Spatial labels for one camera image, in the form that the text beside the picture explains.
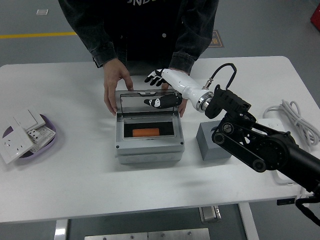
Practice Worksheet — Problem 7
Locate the red object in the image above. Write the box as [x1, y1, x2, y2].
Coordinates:
[309, 4, 320, 26]

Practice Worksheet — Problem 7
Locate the grey cube with round hole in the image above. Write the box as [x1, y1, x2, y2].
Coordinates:
[196, 121, 233, 161]

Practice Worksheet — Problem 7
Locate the purple plastic tray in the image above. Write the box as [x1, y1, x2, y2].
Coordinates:
[1, 113, 59, 165]

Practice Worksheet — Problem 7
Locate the white blank switch plate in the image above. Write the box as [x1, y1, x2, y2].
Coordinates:
[13, 109, 47, 131]

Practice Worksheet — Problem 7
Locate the smoky transparent box lid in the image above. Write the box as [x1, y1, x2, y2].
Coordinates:
[114, 89, 181, 118]

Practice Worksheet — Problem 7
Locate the person torso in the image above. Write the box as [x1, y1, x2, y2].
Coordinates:
[57, 0, 220, 76]

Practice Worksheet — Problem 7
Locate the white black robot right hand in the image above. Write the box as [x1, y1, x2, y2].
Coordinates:
[143, 68, 213, 110]

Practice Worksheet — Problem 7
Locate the metal under-table bracket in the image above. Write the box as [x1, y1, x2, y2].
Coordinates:
[199, 204, 222, 223]

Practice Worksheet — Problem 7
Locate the black table controller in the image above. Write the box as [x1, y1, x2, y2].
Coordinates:
[276, 198, 296, 206]

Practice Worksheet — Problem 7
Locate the white five-hole socket plate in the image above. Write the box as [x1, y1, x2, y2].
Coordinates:
[0, 124, 36, 165]

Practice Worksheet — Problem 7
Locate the small white socket module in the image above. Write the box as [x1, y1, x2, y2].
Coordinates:
[26, 128, 42, 142]

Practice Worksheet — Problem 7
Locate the person's left hand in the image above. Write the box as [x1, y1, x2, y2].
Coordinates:
[161, 69, 188, 118]

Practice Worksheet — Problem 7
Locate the white table leg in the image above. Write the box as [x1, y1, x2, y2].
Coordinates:
[237, 202, 260, 240]

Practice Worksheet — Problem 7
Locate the grey plastic enclosure box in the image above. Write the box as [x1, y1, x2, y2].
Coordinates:
[114, 112, 186, 165]

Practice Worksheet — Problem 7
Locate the person's right hand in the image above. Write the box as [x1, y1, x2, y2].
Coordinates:
[103, 59, 134, 116]

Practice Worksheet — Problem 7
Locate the white perforated module plate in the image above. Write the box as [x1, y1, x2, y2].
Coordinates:
[29, 124, 56, 153]

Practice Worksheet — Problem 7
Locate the white power cord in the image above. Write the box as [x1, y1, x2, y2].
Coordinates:
[262, 99, 320, 201]

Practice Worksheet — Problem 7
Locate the metal base plate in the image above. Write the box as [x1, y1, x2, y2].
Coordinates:
[84, 227, 211, 240]

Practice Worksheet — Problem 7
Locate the orange cylinder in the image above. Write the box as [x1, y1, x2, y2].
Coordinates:
[132, 128, 160, 138]

